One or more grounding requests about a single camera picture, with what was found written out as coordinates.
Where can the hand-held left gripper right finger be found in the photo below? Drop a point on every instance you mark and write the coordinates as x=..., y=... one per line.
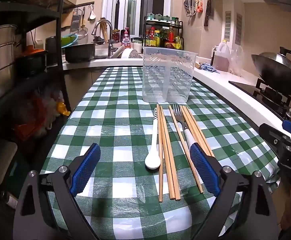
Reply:
x=205, y=170

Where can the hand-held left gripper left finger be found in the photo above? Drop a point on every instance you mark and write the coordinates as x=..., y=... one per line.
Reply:
x=85, y=170

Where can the clear plastic utensil holder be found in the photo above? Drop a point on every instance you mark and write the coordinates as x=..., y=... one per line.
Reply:
x=155, y=90

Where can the black gas stove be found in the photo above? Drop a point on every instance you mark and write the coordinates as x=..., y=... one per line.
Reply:
x=255, y=90

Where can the dark wok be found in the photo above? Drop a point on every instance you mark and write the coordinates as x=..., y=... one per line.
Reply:
x=278, y=80

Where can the green checked tablecloth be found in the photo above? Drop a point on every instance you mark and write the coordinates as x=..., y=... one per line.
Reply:
x=125, y=135

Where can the yellow plastic bag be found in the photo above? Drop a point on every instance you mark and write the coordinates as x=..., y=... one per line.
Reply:
x=62, y=108

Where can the red plastic bag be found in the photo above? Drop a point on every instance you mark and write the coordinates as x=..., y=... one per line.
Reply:
x=28, y=127

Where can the steel wok lid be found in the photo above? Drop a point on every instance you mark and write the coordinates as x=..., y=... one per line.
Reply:
x=278, y=58

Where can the clear plastic bottle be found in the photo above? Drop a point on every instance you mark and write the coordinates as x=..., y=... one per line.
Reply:
x=237, y=62

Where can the crumpled clear plastic bag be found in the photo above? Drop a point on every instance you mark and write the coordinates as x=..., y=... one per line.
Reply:
x=53, y=97

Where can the white tube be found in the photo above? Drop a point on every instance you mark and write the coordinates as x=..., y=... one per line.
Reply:
x=10, y=200

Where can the beige box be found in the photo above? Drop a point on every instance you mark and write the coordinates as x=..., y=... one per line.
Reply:
x=0, y=160

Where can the plastic oil jug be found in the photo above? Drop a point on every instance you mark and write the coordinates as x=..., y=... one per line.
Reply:
x=221, y=60

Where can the blue cloth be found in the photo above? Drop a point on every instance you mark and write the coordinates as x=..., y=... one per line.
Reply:
x=209, y=68

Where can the black cooking pot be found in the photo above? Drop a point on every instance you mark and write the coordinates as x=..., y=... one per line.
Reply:
x=80, y=53

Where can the black pot orange lid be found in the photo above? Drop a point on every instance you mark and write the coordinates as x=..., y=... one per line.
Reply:
x=31, y=62

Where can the white plate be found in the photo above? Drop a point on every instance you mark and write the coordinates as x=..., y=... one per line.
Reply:
x=118, y=52

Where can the dark grey canister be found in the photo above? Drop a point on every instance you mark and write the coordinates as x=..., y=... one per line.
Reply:
x=51, y=51

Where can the white perforated lid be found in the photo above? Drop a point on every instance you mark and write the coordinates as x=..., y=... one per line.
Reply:
x=133, y=53

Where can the steel kitchen faucet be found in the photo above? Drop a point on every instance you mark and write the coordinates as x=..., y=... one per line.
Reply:
x=109, y=45

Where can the green plastic basin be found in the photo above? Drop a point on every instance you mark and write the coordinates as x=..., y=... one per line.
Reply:
x=69, y=41

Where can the black shelf rack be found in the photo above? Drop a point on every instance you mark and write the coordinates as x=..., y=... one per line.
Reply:
x=58, y=42

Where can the dark scouring pad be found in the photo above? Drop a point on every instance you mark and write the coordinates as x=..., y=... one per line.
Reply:
x=98, y=40

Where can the black spice rack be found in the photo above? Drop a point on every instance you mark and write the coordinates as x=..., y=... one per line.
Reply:
x=181, y=33

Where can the hanging cleaver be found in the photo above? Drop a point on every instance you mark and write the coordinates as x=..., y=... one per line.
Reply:
x=207, y=15

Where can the white jar green lid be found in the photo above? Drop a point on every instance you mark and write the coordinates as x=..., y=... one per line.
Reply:
x=137, y=45

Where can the row of condiment bottles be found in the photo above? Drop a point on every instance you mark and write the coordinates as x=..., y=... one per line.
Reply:
x=171, y=38

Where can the pink soap bottle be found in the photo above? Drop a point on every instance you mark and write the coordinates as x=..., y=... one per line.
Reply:
x=126, y=40

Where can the red jar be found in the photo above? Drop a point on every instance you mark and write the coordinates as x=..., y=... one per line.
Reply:
x=116, y=37

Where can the large steel pot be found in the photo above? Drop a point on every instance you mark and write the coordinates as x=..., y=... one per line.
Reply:
x=0, y=62

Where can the bundle of tan sticks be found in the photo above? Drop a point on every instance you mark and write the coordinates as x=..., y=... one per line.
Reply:
x=106, y=31

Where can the small wooden cutting board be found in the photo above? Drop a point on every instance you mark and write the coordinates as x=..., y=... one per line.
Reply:
x=66, y=23

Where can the metal grater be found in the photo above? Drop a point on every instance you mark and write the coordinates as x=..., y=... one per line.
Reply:
x=76, y=21

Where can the hanging kitchen tools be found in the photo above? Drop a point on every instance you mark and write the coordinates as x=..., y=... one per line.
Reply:
x=192, y=3

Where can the white hanging ladle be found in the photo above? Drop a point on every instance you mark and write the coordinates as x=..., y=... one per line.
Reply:
x=92, y=16

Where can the row of spice jars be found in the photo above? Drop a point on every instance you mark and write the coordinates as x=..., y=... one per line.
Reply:
x=158, y=17

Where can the white framed window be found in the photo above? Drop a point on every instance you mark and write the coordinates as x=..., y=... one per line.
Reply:
x=135, y=5

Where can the white wall vent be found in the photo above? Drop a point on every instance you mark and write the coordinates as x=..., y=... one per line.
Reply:
x=228, y=25
x=239, y=27

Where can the white wall socket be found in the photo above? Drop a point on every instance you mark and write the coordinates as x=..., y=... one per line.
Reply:
x=38, y=43

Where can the black hanging rail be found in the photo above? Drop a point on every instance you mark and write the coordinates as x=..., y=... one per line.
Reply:
x=78, y=6

